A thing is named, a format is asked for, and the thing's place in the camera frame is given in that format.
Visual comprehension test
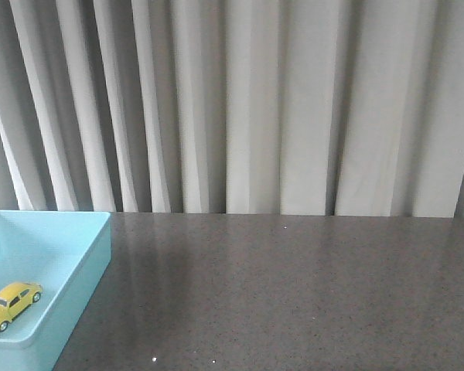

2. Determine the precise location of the yellow toy beetle car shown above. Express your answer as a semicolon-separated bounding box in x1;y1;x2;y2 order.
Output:
0;281;43;333

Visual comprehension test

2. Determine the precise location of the light blue plastic box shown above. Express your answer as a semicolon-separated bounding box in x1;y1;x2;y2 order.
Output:
0;210;111;370

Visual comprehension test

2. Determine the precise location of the grey pleated curtain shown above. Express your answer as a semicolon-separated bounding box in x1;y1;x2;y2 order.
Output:
0;1;464;217

